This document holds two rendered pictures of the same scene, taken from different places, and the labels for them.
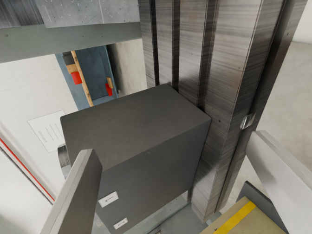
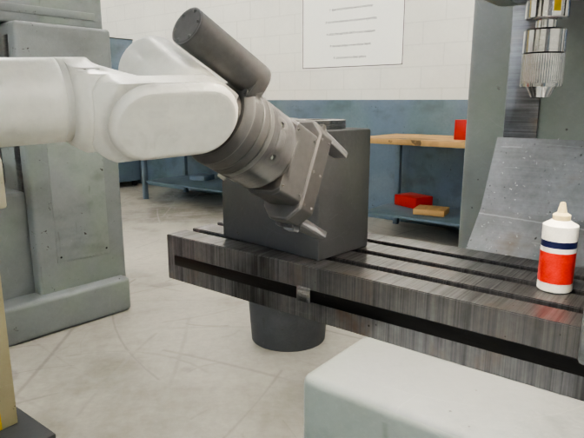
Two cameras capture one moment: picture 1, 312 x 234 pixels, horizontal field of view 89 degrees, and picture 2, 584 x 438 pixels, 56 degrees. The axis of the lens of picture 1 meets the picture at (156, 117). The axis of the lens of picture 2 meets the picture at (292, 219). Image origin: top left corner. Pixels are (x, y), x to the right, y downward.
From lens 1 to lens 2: 0.59 m
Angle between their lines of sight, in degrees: 11
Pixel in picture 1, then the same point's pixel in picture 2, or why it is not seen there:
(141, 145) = (323, 187)
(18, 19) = (513, 109)
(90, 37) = (474, 189)
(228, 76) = (352, 271)
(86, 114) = (363, 152)
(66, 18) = (500, 167)
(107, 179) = not seen: hidden behind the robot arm
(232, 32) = (383, 276)
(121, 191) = not seen: hidden behind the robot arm
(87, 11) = (499, 196)
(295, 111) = not seen: outside the picture
